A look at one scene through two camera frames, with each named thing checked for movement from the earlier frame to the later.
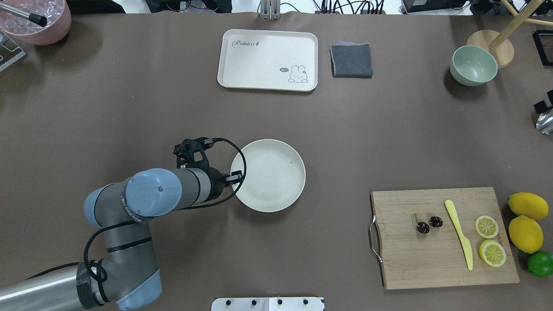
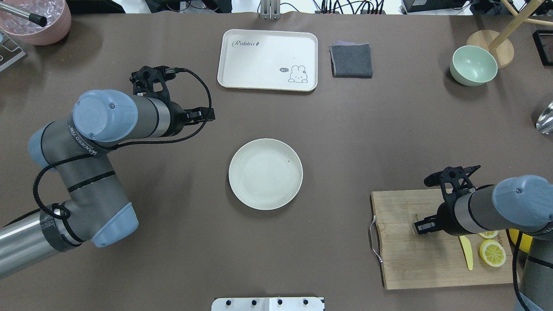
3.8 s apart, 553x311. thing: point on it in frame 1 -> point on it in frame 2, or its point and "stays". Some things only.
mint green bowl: [473, 66] stays
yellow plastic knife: [466, 245] stays
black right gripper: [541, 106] -> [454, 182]
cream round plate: [275, 175] stays
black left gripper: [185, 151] -> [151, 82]
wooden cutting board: [410, 259] stays
